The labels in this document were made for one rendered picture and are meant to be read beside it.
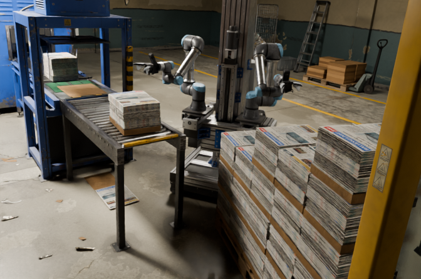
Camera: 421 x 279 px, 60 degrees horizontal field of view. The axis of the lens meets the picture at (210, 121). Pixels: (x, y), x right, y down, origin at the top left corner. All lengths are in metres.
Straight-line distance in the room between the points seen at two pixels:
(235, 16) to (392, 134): 2.38
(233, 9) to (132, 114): 1.27
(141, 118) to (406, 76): 2.03
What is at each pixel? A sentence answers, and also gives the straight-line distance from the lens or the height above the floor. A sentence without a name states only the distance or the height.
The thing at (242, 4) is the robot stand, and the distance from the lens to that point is 3.25.
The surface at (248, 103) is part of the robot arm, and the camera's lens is 3.14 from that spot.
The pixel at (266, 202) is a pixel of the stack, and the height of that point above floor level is 0.69.
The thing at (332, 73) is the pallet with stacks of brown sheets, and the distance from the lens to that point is 8.78.
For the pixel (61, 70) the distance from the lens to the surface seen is 4.46.
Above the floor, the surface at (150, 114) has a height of 0.95.
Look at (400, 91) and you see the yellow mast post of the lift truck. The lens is 1.04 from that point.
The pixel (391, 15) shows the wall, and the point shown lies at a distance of 9.32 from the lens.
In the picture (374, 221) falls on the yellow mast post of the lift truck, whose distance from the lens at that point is 1.16.
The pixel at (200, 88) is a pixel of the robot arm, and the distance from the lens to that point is 3.25.
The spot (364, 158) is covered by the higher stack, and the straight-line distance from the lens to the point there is 1.48.
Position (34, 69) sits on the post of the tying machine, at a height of 1.09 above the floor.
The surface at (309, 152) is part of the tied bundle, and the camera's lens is 1.98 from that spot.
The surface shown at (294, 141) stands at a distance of 2.08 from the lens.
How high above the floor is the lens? 1.79
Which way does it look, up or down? 19 degrees down
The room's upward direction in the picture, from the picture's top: 4 degrees clockwise
